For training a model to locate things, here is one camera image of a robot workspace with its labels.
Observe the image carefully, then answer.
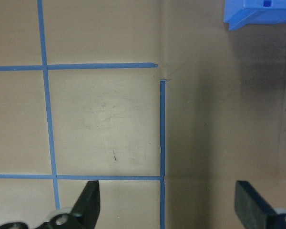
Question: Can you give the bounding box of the blue bin with capacitors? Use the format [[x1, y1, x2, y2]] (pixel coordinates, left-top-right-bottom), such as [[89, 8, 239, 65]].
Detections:
[[223, 0, 286, 31]]

